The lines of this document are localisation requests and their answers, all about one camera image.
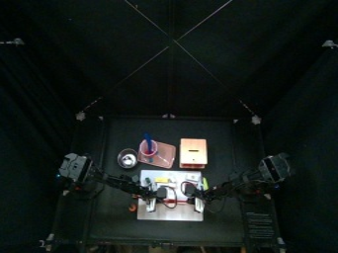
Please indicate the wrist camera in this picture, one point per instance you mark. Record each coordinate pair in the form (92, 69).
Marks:
(188, 189)
(161, 192)

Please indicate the pink plastic tray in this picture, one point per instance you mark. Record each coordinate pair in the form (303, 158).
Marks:
(164, 151)

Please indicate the small green toy block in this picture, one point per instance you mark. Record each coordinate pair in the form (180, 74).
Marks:
(147, 180)

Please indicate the wooden box with slot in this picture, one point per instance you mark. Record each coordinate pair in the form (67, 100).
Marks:
(193, 150)

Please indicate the printed label sheet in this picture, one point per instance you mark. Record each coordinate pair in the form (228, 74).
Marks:
(259, 227)

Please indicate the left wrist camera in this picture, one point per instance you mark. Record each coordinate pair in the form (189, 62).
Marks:
(161, 192)

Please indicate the white cutting board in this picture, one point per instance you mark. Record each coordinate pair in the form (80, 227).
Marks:
(175, 215)

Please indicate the grey metal frame bracket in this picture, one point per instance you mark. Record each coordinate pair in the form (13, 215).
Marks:
(235, 121)
(255, 120)
(328, 43)
(17, 42)
(80, 116)
(168, 116)
(100, 118)

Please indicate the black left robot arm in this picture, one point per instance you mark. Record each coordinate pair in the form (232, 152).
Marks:
(105, 179)

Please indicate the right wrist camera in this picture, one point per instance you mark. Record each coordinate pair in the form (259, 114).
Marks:
(188, 189)

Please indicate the silver metal pot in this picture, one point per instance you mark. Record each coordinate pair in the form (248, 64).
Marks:
(127, 158)

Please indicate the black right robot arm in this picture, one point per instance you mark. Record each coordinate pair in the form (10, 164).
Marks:
(246, 184)

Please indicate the red plastic cup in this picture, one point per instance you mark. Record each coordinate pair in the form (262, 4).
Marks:
(149, 152)

